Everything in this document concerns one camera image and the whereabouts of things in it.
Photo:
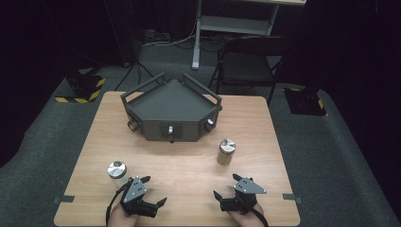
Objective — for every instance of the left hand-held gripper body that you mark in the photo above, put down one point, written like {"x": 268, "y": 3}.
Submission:
{"x": 135, "y": 190}

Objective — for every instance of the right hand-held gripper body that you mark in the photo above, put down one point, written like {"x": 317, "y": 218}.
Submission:
{"x": 247, "y": 187}

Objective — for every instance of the glass jar with white contents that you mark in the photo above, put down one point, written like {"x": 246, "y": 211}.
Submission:
{"x": 117, "y": 171}

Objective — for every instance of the glass jar with brown contents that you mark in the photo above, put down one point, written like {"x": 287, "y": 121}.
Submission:
{"x": 227, "y": 148}

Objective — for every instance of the grey metal rack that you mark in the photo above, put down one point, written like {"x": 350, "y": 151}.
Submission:
{"x": 171, "y": 104}

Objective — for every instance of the person's left hand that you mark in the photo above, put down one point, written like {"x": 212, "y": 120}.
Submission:
{"x": 121, "y": 219}

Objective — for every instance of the person's right hand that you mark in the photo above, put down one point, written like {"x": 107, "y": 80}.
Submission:
{"x": 247, "y": 219}

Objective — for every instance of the grey tape piece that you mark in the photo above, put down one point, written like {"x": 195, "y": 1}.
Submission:
{"x": 291, "y": 197}
{"x": 64, "y": 199}

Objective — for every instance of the black stand base striped tape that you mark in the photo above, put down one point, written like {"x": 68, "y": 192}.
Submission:
{"x": 83, "y": 86}
{"x": 304, "y": 101}

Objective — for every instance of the black folding chair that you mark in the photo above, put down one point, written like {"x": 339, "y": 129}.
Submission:
{"x": 244, "y": 66}

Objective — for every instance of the white desk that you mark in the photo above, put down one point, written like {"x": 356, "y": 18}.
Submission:
{"x": 233, "y": 25}

